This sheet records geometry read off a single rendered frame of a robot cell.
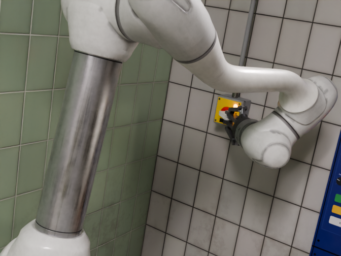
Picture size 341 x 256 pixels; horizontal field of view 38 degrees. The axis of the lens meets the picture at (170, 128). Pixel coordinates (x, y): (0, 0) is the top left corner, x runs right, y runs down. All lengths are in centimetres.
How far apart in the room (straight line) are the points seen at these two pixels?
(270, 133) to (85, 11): 58
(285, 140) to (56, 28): 68
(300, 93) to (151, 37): 49
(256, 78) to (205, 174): 80
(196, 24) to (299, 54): 82
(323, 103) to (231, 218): 70
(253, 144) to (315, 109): 18
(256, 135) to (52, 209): 56
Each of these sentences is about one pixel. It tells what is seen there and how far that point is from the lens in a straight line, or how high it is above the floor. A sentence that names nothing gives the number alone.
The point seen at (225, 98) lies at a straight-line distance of 170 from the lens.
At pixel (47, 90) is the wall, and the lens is 142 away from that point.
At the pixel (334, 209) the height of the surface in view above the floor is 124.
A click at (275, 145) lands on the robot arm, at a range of 126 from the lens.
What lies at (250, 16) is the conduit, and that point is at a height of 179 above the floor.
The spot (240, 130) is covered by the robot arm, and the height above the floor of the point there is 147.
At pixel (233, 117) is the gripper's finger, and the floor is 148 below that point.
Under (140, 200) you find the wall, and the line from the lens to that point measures 197.
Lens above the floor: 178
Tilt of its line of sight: 14 degrees down
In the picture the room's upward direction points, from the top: 9 degrees clockwise
